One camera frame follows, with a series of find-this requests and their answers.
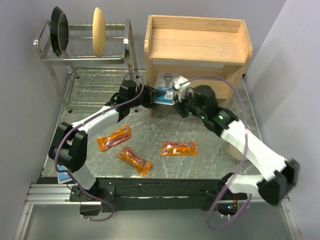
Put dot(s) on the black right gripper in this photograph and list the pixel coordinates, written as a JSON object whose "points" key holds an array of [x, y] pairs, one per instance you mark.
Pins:
{"points": [[188, 95]]}

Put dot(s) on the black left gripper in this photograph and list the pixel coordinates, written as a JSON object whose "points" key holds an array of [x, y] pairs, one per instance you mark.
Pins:
{"points": [[149, 92]]}

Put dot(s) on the blue razor blister pack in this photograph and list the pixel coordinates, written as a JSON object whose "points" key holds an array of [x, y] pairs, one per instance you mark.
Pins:
{"points": [[164, 82], [62, 177]]}

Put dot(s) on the wooden two-tier shelf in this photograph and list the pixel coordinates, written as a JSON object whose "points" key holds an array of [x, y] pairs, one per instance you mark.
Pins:
{"points": [[197, 48]]}

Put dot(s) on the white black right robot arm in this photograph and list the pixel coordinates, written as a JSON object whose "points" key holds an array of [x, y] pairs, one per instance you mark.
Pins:
{"points": [[277, 174]]}

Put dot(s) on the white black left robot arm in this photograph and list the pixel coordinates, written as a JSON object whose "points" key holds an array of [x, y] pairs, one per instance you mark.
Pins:
{"points": [[69, 146]]}

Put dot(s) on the orange razor pack right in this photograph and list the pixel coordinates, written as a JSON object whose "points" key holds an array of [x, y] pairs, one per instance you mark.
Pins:
{"points": [[179, 148]]}

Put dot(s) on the orange razor pack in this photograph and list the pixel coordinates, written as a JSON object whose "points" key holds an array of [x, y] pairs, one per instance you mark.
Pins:
{"points": [[179, 148], [117, 137], [141, 165]]}

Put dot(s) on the orange razor pack left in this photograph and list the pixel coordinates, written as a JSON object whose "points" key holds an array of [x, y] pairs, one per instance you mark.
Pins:
{"points": [[117, 137]]}

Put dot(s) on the beige ceramic bowl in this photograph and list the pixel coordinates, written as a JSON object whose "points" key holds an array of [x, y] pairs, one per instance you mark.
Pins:
{"points": [[233, 153]]}

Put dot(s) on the metal dish rack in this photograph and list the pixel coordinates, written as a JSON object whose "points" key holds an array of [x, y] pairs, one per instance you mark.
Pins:
{"points": [[81, 79]]}

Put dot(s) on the orange razor pack middle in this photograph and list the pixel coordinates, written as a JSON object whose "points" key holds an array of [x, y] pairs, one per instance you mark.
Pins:
{"points": [[141, 165]]}

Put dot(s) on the beige wooden plate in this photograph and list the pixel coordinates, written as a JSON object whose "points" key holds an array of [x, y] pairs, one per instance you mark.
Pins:
{"points": [[98, 32]]}

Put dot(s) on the black plate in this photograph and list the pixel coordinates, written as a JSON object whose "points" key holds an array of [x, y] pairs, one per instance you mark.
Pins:
{"points": [[59, 31]]}

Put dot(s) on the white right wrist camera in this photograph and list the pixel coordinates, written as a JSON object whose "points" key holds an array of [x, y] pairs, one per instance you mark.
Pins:
{"points": [[181, 86]]}

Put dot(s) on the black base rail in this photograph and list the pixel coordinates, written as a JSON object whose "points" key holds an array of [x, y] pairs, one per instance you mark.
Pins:
{"points": [[129, 194]]}

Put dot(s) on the aluminium frame rail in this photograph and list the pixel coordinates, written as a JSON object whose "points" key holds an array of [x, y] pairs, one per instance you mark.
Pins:
{"points": [[48, 214]]}

